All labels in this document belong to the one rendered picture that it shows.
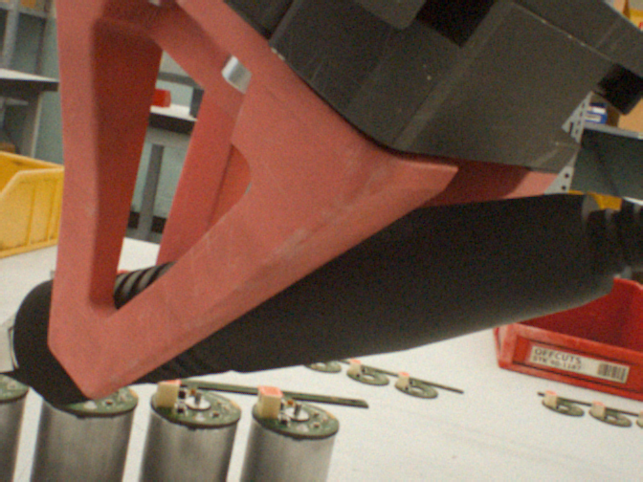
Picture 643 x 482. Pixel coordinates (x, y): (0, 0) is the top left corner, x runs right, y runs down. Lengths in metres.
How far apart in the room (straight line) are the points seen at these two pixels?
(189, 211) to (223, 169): 0.01
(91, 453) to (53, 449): 0.01
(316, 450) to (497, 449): 0.22
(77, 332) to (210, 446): 0.09
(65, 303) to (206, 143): 0.04
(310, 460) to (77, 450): 0.06
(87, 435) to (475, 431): 0.27
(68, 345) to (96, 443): 0.08
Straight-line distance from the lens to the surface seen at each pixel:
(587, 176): 4.83
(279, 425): 0.24
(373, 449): 0.41
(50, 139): 4.96
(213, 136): 0.17
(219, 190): 0.17
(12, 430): 0.24
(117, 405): 0.24
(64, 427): 0.24
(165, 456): 0.24
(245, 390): 0.27
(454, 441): 0.45
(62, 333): 0.16
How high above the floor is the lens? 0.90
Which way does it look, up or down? 9 degrees down
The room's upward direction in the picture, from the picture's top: 12 degrees clockwise
